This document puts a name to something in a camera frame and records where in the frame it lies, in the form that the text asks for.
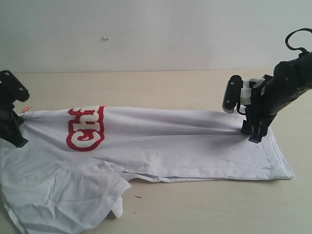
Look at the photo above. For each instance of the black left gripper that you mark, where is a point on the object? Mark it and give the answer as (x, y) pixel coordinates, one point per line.
(10, 126)

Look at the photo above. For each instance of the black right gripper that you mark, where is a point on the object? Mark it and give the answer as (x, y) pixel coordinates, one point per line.
(266, 96)

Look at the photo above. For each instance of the white t-shirt red Chinese patch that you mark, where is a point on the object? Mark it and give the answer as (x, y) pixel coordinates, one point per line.
(78, 162)

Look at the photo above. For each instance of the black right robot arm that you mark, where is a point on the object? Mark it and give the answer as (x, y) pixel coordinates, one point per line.
(300, 70)

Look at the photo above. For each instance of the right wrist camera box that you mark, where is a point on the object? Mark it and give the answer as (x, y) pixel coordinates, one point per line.
(232, 95)

